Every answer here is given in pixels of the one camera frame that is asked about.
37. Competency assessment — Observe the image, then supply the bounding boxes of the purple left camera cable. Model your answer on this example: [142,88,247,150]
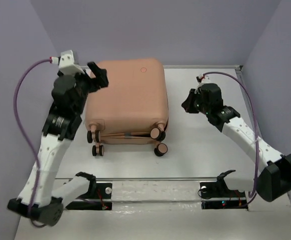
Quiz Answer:
[12,56,60,227]

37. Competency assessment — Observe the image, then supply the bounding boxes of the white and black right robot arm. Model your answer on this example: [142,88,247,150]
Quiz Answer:
[181,83,291,202]

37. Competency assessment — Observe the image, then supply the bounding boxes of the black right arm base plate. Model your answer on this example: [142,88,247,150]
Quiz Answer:
[197,181,248,210]

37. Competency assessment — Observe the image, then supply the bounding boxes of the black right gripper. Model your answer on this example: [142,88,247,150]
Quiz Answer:
[181,88,211,116]

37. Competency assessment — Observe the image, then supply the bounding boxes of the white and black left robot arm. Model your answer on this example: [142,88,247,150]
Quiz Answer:
[7,61,109,228]

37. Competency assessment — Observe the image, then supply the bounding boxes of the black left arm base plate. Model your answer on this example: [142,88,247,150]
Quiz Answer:
[65,182,113,211]

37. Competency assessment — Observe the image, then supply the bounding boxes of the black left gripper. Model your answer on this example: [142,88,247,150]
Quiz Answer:
[68,62,110,115]

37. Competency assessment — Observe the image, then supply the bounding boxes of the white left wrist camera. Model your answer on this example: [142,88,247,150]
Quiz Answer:
[58,50,83,76]

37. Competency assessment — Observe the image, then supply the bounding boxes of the pink hard-shell suitcase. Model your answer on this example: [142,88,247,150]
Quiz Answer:
[84,58,169,157]

